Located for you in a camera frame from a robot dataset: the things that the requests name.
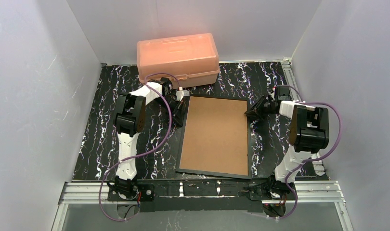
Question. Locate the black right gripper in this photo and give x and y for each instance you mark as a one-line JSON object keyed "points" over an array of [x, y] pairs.
{"points": [[265, 104]]}

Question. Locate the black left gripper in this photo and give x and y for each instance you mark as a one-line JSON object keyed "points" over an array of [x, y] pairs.
{"points": [[175, 104]]}

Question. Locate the brown cardboard backing board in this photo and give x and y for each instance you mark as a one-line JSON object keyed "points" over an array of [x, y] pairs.
{"points": [[215, 137]]}

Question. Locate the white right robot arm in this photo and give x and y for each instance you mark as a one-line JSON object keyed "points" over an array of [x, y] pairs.
{"points": [[308, 129]]}

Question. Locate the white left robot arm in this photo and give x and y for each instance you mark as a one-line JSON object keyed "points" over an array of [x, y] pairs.
{"points": [[129, 120]]}

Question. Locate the pink plastic storage box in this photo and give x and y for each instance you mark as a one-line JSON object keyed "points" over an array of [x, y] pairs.
{"points": [[188, 61]]}

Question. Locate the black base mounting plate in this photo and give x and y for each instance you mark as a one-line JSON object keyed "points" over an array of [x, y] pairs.
{"points": [[256, 195]]}

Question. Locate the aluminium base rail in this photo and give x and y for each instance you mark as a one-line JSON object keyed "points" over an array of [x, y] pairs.
{"points": [[84, 206]]}

